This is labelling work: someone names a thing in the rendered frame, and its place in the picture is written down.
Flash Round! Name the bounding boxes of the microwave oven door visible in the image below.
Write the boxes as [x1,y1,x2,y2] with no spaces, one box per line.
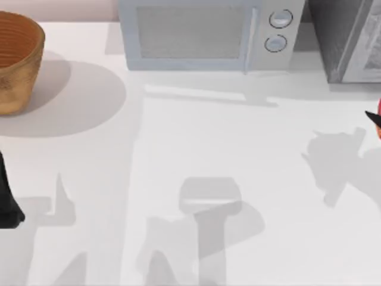
[117,0,257,72]

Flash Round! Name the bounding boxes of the pale microwave oven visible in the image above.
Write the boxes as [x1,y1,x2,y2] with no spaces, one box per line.
[117,0,307,76]

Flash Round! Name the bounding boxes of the microwave knob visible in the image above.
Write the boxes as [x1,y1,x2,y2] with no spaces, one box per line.
[268,8,294,30]
[264,33,289,54]

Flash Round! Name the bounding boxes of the grey cabinet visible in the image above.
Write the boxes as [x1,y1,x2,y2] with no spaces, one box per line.
[307,0,381,85]

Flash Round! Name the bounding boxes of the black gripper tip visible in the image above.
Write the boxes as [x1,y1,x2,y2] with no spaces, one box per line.
[0,151,26,230]
[364,110,381,128]

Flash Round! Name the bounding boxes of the woven brown basket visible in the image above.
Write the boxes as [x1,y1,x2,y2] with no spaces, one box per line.
[0,11,46,116]

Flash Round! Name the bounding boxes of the microwave door handle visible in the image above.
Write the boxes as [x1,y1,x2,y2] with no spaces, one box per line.
[243,7,258,75]

